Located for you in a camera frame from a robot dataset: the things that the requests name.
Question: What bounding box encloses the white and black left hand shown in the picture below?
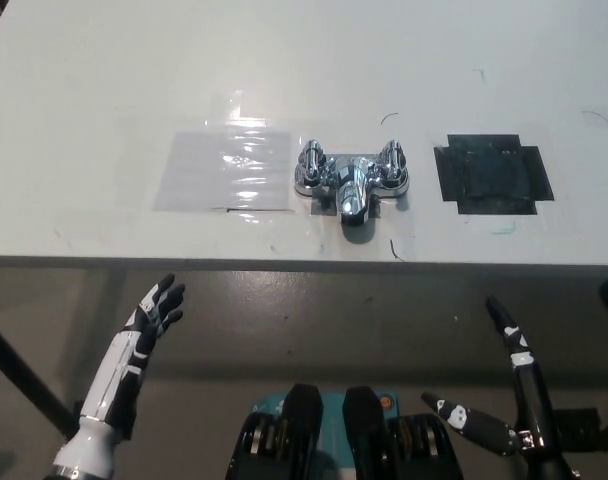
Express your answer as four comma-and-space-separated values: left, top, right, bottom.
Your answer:
78, 273, 187, 442

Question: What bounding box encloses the black and white right hand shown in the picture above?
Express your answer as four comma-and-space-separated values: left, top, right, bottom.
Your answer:
421, 295, 561, 459

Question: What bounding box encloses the chrome lever faucet handle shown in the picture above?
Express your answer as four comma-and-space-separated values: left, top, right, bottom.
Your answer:
378, 139, 406, 181
298, 139, 328, 181

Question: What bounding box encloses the chrome faucet body with spout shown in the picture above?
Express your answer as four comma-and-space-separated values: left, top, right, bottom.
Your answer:
292, 152, 413, 227

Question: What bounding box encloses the black table leg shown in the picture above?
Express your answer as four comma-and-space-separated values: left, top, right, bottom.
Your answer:
0, 312, 78, 437

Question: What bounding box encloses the grey translucent plastic sheet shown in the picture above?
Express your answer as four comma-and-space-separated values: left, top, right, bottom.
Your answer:
153, 130, 295, 213

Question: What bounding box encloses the black tape patch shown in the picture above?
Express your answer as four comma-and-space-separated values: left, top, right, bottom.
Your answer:
433, 133, 556, 217

